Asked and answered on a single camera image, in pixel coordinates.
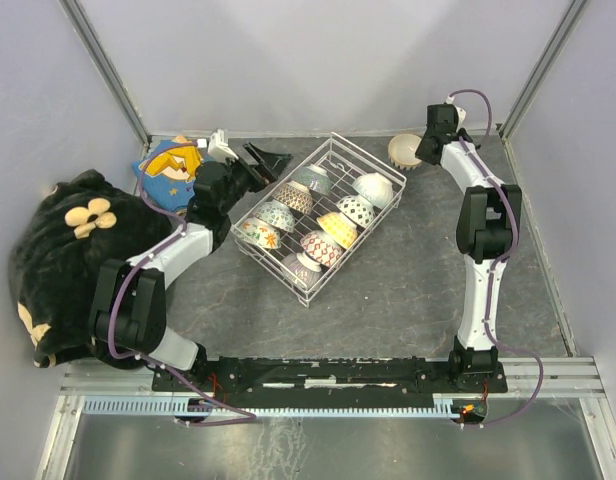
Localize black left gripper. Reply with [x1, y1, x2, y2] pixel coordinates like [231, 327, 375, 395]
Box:
[219, 141, 292, 214]

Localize white bowl teal leaf pattern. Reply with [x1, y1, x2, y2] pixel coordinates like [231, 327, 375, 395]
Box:
[388, 134, 422, 170]

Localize white wire dish rack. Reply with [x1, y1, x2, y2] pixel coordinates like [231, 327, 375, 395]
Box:
[231, 133, 406, 306]

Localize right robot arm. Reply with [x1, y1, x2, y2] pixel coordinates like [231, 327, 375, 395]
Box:
[415, 103, 522, 393]

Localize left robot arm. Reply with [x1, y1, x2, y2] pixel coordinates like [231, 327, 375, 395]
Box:
[88, 143, 293, 390]

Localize maroon tile pattern bowl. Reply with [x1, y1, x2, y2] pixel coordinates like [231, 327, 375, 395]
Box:
[272, 180, 314, 215]

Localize white bowl orange flower pattern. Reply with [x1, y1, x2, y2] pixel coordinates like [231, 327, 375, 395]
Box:
[237, 217, 280, 250]

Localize plain white ribbed bowl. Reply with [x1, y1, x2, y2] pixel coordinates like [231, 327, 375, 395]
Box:
[352, 173, 394, 209]

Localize yellow sun pattern bowl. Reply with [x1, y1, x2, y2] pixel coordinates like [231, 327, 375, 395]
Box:
[317, 212, 358, 249]

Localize grey striped bowl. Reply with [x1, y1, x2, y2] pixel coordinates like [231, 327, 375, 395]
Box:
[282, 252, 323, 290]

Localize black plush flower blanket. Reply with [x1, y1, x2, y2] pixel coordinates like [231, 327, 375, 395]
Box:
[8, 169, 172, 370]

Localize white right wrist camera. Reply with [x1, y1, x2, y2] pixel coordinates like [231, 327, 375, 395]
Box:
[445, 97, 467, 129]

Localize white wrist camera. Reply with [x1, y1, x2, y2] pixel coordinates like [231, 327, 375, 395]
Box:
[445, 97, 467, 129]
[196, 129, 237, 163]

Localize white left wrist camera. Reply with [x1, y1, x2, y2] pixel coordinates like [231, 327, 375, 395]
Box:
[196, 129, 237, 163]

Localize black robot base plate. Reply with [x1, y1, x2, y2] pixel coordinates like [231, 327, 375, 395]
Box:
[151, 355, 509, 407]

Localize aluminium frame rails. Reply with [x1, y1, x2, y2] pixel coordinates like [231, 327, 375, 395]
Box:
[36, 1, 616, 479]

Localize light blue cable duct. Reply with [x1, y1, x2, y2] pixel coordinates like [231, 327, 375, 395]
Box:
[82, 392, 462, 416]

